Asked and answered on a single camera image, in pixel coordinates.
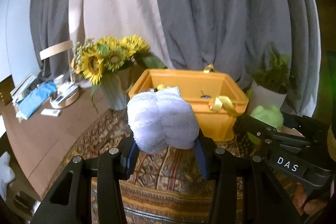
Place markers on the green plush toy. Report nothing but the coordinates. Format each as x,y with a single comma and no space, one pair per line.
270,115

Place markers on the green potted plant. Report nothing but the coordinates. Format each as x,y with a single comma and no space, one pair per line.
276,76

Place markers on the person's hand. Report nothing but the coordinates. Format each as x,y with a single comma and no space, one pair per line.
303,205

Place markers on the dark grey curtain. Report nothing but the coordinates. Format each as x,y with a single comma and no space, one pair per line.
233,35

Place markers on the sunflower bouquet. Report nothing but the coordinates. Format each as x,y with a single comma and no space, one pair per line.
109,54

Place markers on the orange plastic storage crate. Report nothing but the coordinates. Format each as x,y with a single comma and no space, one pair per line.
217,115

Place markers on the beige curtain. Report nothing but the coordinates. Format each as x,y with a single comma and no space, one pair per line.
118,18

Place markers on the white ribbed plant pot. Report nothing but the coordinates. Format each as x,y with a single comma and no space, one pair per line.
260,96

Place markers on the white remote control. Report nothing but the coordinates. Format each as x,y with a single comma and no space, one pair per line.
51,112

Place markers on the white crumpled cloth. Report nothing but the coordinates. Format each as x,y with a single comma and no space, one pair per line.
7,174

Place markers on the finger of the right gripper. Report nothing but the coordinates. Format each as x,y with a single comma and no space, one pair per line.
262,129

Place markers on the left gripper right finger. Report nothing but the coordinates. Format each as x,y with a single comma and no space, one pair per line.
264,198

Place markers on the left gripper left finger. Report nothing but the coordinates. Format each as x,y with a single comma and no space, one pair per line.
69,199

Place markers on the blue cloth bag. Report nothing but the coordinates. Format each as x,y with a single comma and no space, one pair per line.
34,100

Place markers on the patterned oriental rug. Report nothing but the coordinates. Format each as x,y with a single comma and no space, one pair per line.
166,187

